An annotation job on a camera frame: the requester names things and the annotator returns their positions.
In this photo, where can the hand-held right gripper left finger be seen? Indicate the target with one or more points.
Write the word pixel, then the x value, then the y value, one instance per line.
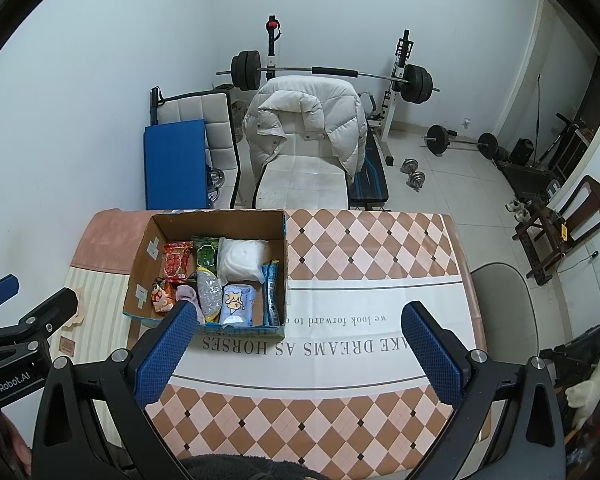
pixel 162 355

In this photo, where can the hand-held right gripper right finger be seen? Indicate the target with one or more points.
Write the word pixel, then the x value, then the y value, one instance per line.
pixel 430 355

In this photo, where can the red white cartoon snack packet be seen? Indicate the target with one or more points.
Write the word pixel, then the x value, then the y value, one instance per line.
pixel 162 300

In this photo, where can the purple plush toy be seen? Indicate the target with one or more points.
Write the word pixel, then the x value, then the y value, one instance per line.
pixel 186 294

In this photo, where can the silver yellow packet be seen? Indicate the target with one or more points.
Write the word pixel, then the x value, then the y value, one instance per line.
pixel 210 295

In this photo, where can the light blue snack packet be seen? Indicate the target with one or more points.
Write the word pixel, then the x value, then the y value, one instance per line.
pixel 236 305

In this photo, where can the cardboard box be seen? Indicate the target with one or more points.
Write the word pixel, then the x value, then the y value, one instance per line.
pixel 147 260

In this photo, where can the green snack packet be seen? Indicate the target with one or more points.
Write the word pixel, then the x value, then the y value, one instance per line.
pixel 206 252

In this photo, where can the white soft pouch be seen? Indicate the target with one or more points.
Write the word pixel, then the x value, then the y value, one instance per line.
pixel 240 260

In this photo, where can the blue stick packet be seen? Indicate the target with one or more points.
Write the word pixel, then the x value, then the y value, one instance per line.
pixel 270 295

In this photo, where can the person's left hand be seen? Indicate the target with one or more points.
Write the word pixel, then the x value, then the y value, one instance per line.
pixel 12 440

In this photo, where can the grey round chair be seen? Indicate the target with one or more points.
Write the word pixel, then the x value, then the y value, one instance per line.
pixel 505 310

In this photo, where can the checkered printed tablecloth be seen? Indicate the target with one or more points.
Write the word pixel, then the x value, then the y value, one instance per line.
pixel 340 360

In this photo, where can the pink mat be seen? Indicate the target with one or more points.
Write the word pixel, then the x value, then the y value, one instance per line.
pixel 110 240

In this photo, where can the person's dark fleece clothing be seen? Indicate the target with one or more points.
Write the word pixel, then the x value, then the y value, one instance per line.
pixel 250 467

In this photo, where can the white goose plush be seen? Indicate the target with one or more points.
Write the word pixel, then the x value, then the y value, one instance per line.
pixel 587 390

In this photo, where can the pair of small shoes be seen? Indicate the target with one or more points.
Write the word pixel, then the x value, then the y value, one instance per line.
pixel 517 209

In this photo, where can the chrome weight plates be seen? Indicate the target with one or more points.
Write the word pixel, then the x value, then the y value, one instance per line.
pixel 216 182

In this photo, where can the black blue bench pad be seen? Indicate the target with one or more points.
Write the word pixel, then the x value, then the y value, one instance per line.
pixel 372 180

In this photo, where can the white power strip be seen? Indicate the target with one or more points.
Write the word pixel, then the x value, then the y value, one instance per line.
pixel 597 272

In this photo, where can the blue board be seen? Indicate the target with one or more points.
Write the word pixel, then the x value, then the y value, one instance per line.
pixel 175 165

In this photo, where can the black exercise equipment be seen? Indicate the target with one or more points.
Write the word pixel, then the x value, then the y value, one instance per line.
pixel 525 170

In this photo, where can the small barbell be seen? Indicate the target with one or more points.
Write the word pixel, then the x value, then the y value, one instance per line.
pixel 437 139

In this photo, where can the brown wooden chair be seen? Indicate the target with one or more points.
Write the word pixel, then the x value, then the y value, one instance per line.
pixel 587 205

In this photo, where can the white padded chair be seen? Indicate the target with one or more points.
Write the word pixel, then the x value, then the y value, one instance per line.
pixel 300 180

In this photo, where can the white puffer jacket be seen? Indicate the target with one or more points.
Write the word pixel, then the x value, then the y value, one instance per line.
pixel 320 110

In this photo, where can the barbell with black plates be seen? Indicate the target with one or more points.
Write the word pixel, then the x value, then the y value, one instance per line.
pixel 417 85

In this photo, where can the white weight bench rack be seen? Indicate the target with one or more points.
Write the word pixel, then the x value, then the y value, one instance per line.
pixel 402 57

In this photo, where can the white chair with black frame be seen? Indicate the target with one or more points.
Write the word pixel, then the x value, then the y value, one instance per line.
pixel 200 110

